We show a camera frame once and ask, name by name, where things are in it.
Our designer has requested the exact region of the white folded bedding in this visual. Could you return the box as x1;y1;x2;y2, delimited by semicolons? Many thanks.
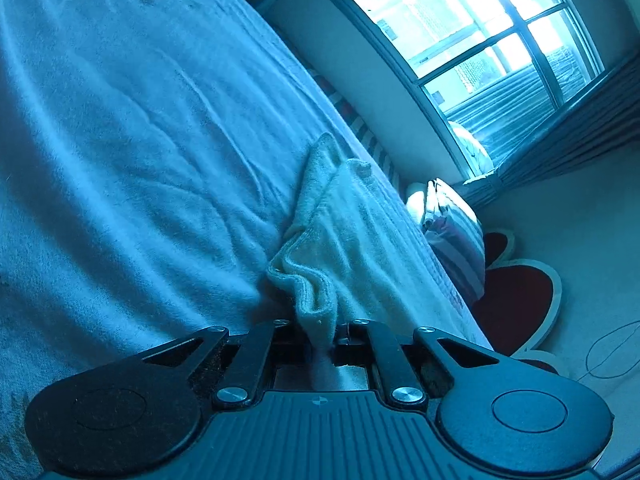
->
404;179;437;228

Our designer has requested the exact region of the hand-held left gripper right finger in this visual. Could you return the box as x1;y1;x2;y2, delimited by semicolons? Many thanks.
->
335;318;502;407

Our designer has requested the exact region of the bed with white blanket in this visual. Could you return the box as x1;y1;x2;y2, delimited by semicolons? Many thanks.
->
0;0;496;480

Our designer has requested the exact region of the blue curtain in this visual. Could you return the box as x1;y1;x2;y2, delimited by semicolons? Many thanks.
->
465;60;640;211

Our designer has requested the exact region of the red scalloped headboard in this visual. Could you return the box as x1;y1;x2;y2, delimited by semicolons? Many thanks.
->
470;230;564;376

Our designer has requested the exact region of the striped mattress sheet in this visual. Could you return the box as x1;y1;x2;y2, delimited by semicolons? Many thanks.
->
309;67;402;192

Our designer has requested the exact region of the thin charger cable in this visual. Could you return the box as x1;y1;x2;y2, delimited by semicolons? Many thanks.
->
574;321;640;382

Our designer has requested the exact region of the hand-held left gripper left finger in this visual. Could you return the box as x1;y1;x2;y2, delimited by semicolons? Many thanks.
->
141;320;297;407

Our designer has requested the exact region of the white towel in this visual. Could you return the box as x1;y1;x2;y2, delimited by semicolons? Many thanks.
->
266;132;481;392

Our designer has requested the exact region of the striped pillow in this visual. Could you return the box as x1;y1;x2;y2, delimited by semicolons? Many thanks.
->
421;179;489;307

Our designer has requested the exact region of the window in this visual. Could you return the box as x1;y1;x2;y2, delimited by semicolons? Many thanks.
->
320;0;617;182

